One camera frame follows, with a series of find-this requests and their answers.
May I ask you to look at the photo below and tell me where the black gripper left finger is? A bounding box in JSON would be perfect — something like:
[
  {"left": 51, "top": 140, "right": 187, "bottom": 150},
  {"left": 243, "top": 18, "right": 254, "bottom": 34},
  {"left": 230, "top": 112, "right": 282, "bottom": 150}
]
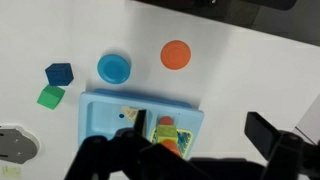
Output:
[{"left": 133, "top": 110, "right": 147, "bottom": 137}]

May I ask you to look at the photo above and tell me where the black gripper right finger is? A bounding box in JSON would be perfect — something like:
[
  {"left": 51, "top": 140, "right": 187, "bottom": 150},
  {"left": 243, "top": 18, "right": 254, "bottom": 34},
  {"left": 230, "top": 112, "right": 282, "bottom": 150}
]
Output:
[{"left": 244, "top": 112, "right": 280, "bottom": 160}]

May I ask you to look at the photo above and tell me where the green cube block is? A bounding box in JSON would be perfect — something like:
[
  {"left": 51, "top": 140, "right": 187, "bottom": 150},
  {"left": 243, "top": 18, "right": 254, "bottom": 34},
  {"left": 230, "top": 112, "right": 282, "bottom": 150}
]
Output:
[{"left": 37, "top": 85, "right": 65, "bottom": 110}]

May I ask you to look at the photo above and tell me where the cream sticker in sink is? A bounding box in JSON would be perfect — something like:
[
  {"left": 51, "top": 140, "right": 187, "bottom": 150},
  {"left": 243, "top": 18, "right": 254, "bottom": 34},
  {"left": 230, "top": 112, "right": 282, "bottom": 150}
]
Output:
[{"left": 121, "top": 106, "right": 138, "bottom": 122}]

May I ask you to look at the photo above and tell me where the green yellow toy block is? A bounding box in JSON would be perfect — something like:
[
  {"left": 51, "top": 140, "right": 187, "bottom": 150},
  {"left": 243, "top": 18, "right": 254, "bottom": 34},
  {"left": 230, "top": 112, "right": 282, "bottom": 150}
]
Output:
[{"left": 156, "top": 125, "right": 178, "bottom": 143}]

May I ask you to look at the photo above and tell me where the light blue toy sink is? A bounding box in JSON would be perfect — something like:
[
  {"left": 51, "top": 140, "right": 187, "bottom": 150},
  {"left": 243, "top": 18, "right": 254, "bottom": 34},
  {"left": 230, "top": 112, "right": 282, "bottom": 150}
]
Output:
[{"left": 78, "top": 89, "right": 204, "bottom": 159}]

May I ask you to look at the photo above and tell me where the dark blue cube block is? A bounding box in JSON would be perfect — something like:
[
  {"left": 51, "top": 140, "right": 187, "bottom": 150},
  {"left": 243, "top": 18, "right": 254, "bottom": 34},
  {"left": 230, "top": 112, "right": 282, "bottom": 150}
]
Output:
[{"left": 45, "top": 63, "right": 74, "bottom": 86}]

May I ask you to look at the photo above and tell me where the orange toy cup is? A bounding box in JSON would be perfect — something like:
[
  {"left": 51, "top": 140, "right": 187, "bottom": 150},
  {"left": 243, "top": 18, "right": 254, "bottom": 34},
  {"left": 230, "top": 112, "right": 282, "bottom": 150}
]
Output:
[{"left": 158, "top": 116, "right": 174, "bottom": 125}]

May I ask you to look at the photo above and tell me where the yellow patterned dish rack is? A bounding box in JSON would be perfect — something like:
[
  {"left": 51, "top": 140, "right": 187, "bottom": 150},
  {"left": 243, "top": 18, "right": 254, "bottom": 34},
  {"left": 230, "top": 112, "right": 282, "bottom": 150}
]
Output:
[{"left": 150, "top": 127, "right": 193, "bottom": 158}]

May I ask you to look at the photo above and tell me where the blue toy bowl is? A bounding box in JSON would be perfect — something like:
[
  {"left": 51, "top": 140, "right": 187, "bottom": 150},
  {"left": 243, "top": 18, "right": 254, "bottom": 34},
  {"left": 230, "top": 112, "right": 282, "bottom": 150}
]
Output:
[{"left": 97, "top": 54, "right": 131, "bottom": 84}]

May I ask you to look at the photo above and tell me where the orange toy plate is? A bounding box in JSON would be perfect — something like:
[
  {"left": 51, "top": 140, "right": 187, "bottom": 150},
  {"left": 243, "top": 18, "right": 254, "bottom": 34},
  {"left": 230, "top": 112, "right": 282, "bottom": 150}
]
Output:
[{"left": 160, "top": 40, "right": 191, "bottom": 70}]

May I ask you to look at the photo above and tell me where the grey metal mounting plate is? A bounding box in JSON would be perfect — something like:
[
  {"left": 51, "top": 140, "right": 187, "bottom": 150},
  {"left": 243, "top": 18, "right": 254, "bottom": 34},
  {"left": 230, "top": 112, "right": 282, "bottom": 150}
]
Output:
[{"left": 0, "top": 126, "right": 40, "bottom": 164}]

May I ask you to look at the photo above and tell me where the pale yellow sticky note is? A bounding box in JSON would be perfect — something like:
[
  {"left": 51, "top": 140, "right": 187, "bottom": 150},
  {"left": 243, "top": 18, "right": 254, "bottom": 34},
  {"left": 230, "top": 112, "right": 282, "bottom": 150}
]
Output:
[{"left": 0, "top": 166, "right": 21, "bottom": 178}]

